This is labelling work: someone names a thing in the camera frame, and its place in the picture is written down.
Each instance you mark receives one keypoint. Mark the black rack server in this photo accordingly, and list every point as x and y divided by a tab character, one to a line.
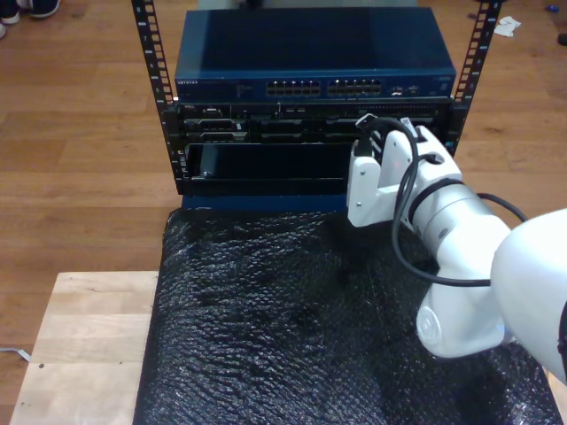
288	128

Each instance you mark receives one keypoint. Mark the crumpled white paper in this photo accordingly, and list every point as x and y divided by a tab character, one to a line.
507	26

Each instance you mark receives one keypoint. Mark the black rack shelf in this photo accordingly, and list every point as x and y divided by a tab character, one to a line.
266	186

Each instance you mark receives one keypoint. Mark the blue base board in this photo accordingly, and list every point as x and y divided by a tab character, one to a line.
266	203

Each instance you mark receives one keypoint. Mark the small dark floor object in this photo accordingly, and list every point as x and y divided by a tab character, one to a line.
563	39

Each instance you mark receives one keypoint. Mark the small blue floor object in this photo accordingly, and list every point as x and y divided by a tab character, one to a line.
551	7

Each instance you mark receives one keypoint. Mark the black bubble wrap mat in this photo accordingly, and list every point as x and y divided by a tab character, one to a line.
266	354

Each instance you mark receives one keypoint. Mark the black perforated rack post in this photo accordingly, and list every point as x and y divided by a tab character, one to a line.
153	48
476	44

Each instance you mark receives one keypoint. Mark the blue network switch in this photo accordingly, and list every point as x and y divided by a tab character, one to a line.
310	44

